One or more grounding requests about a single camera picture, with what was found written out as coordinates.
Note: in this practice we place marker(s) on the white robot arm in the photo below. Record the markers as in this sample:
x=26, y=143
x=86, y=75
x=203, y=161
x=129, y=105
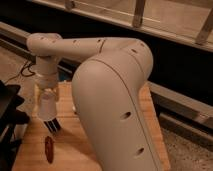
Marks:
x=105, y=92

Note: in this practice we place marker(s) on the black stand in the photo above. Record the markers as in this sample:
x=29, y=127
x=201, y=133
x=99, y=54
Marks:
x=10, y=116

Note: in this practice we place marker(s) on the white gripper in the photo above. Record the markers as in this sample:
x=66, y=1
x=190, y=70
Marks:
x=47, y=76

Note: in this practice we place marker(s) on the blue floor object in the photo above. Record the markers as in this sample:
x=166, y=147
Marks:
x=64, y=77

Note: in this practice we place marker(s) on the black white striped eraser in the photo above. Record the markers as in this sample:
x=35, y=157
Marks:
x=53, y=125

